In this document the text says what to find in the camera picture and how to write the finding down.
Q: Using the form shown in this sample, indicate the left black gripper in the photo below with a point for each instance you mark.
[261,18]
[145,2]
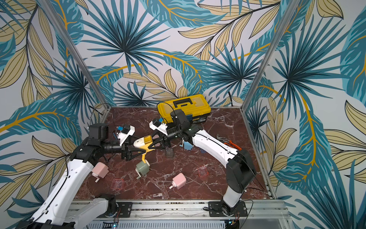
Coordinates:
[125,153]

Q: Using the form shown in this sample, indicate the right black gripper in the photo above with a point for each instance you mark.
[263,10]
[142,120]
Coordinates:
[165,139]

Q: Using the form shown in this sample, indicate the yellow transparent tray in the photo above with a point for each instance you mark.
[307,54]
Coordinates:
[148,140]

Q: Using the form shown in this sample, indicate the yellow pencil sharpener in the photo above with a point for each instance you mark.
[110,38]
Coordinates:
[139,143]

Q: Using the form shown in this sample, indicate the pink pencil sharpener front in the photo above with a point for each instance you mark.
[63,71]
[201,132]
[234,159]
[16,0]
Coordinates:
[178,181]

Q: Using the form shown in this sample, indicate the pink pencil sharpener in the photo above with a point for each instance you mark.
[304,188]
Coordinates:
[100,171]
[178,181]

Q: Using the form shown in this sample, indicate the pink transparent tray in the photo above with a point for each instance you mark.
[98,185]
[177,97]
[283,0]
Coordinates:
[202,173]
[117,184]

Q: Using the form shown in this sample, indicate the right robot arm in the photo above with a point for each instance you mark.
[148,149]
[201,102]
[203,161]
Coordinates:
[240,169]

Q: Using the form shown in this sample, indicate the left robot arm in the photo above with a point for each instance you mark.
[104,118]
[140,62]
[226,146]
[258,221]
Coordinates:
[84,160]

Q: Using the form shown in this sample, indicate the dark grey transparent tray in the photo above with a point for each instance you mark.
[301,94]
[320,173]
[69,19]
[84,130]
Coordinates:
[169,153]

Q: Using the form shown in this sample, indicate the green pencil sharpener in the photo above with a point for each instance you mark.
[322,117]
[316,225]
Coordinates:
[142,168]

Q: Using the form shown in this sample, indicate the blue pencil sharpener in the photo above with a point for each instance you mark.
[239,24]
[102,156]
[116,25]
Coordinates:
[186,145]

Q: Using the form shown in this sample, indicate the pink pencil sharpener left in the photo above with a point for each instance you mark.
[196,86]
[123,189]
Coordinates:
[100,171]

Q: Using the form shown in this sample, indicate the yellow black toolbox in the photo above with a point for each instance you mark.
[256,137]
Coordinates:
[195,107]

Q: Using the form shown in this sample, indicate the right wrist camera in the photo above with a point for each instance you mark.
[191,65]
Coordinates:
[159,125]

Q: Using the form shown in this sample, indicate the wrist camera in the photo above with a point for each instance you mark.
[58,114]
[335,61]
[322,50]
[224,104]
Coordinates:
[124,132]
[159,125]

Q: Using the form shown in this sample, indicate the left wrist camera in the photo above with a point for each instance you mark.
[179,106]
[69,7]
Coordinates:
[124,132]

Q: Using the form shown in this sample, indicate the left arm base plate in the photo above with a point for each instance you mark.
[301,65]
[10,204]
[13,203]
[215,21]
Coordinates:
[123,208]

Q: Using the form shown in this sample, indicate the orange handled pliers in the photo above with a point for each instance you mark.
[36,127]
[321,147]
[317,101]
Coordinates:
[227,142]

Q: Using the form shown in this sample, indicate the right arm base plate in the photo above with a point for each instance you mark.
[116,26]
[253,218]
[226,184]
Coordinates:
[220,209]

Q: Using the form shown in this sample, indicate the aluminium front rail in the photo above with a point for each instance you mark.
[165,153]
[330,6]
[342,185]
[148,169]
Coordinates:
[260,212]

